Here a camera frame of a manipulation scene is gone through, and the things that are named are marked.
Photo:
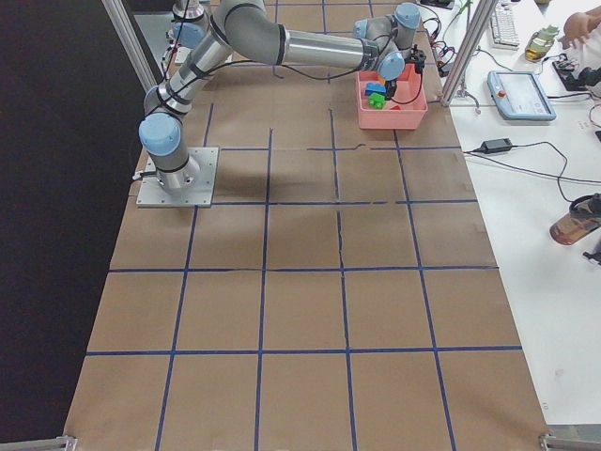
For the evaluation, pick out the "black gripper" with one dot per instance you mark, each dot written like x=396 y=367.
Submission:
x=391 y=87

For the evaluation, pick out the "blue toy block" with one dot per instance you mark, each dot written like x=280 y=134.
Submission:
x=374 y=88

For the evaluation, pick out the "green toy block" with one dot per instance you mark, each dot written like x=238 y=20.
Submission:
x=376 y=101

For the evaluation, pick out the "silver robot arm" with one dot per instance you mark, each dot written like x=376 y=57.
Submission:
x=190 y=23
x=382 y=45

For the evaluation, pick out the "pink plastic box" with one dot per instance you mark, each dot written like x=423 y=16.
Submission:
x=409 y=95

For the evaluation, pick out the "person hand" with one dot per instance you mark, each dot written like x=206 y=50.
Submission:
x=579 y=25

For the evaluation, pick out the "black power adapter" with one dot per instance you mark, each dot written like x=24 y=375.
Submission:
x=496 y=146

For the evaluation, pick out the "teach pendant tablet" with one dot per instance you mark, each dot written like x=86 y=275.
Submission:
x=518 y=95

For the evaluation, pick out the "white keyboard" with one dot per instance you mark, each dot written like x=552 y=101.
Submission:
x=502 y=29

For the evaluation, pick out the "brown water bottle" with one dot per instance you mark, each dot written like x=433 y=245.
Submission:
x=582 y=218

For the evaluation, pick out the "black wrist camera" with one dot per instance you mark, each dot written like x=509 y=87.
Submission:
x=417 y=58

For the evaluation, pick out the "aluminium frame post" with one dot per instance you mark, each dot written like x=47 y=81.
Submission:
x=475 y=28

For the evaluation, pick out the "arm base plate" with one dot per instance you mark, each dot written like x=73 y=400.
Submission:
x=193 y=185
x=178 y=54

